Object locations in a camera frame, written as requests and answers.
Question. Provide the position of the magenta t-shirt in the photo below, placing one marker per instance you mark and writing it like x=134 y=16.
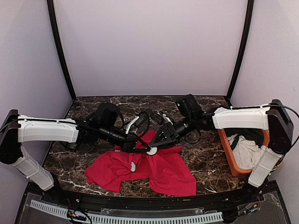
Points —
x=166 y=170

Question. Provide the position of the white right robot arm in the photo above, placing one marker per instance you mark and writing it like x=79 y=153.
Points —
x=272 y=117

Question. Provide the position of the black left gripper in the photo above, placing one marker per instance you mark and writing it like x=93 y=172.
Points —
x=136 y=150

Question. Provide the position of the orange plastic basket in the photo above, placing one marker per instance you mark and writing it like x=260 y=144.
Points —
x=235 y=170

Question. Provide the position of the black frame post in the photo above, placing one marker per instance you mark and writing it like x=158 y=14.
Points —
x=241 y=51
x=59 y=49

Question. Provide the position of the black right frame post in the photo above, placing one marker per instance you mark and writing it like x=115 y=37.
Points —
x=241 y=51

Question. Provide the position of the round brooch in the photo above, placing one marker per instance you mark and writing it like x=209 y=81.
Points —
x=133 y=167
x=152 y=151

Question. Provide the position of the white slotted cable duct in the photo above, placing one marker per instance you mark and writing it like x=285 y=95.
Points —
x=114 y=216

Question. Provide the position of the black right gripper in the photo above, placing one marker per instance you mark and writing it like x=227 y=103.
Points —
x=167 y=130

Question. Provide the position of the black front rail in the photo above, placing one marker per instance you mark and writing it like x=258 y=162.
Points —
x=223 y=201

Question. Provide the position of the white garment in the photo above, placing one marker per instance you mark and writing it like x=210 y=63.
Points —
x=247 y=153

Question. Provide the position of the black left frame post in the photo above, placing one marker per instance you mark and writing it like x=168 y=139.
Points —
x=59 y=49

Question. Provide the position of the dark green garment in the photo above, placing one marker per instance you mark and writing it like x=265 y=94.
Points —
x=255 y=135

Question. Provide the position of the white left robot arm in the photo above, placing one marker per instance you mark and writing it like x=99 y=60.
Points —
x=21 y=135

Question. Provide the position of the black brooch display box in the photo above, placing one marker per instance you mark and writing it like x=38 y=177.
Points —
x=73 y=147

